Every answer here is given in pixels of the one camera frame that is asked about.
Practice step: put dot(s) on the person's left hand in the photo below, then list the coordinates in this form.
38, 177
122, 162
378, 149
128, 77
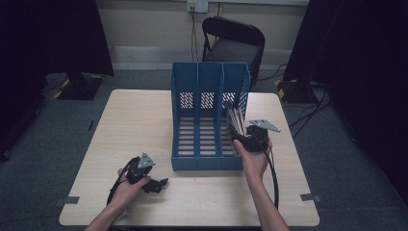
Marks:
126, 192

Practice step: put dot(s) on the white wall socket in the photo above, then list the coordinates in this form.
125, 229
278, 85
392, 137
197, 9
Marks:
197, 5

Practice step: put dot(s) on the grey tape strip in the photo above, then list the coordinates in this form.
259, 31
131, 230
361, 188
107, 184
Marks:
310, 197
68, 200

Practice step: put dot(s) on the person's right hand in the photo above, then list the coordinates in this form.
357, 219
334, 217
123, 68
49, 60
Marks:
255, 162

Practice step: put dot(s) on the black stand base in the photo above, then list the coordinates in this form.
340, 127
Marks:
296, 91
80, 86

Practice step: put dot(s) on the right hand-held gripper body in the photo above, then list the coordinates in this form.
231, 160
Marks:
258, 136

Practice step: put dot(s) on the blue file rack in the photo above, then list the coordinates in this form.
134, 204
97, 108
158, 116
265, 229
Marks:
205, 115

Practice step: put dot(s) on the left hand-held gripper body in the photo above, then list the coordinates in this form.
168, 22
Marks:
139, 168

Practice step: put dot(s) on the black folding chair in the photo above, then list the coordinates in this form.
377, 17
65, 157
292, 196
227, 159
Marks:
232, 45

